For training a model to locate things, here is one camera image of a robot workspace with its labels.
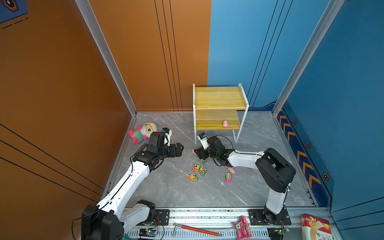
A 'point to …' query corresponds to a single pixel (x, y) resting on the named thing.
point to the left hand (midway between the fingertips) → (177, 145)
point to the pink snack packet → (243, 228)
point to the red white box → (314, 228)
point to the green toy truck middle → (202, 170)
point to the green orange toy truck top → (203, 161)
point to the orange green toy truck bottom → (193, 177)
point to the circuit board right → (276, 233)
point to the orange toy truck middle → (196, 168)
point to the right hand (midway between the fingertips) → (199, 147)
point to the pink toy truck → (228, 179)
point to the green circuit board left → (148, 232)
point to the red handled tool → (189, 228)
